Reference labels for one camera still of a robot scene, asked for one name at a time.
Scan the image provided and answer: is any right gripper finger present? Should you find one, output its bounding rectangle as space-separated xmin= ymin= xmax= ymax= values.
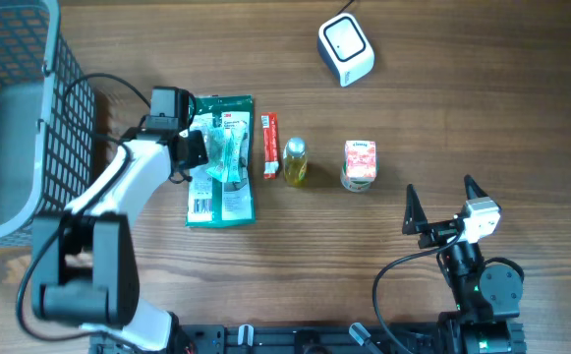
xmin=464 ymin=174 xmax=487 ymax=200
xmin=402 ymin=184 xmax=428 ymax=235

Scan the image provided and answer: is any mint green wipes pack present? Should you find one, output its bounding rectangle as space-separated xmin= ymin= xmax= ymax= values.
xmin=205 ymin=123 xmax=247 ymax=183

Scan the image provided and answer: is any green 3M gloves package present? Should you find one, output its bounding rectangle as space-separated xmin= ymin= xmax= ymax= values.
xmin=186 ymin=95 xmax=256 ymax=228

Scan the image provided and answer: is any green lid round container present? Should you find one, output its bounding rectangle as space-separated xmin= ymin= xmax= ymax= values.
xmin=340 ymin=168 xmax=372 ymax=193

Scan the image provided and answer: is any orange Kleenex tissue pack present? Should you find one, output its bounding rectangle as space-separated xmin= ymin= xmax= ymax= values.
xmin=345 ymin=141 xmax=377 ymax=182

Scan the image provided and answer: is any red stick sachet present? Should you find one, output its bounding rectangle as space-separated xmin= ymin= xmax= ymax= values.
xmin=260 ymin=112 xmax=279 ymax=179

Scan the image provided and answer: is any yellow liquid bottle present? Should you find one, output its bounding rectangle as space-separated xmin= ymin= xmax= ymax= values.
xmin=283 ymin=137 xmax=308 ymax=187

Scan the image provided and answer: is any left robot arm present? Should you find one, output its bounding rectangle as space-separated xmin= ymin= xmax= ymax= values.
xmin=16 ymin=87 xmax=208 ymax=353

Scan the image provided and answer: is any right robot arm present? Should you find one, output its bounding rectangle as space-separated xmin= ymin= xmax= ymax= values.
xmin=402 ymin=175 xmax=528 ymax=354

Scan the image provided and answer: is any white barcode scanner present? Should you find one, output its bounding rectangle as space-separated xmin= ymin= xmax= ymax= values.
xmin=316 ymin=13 xmax=375 ymax=88

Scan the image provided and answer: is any grey plastic mesh basket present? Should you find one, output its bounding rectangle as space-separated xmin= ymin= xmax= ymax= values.
xmin=0 ymin=1 xmax=96 ymax=248

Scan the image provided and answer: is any black right camera cable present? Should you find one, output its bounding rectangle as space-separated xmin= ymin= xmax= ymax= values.
xmin=371 ymin=230 xmax=463 ymax=354

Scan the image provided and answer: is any black camera cable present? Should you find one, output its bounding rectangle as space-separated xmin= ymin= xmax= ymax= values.
xmin=371 ymin=230 xmax=463 ymax=354
xmin=14 ymin=72 xmax=153 ymax=343

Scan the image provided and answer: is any black left camera cable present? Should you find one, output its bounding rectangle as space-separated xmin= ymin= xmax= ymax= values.
xmin=14 ymin=72 xmax=153 ymax=343

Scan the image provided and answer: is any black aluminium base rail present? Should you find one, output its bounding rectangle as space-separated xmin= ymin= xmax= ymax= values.
xmin=88 ymin=322 xmax=527 ymax=354

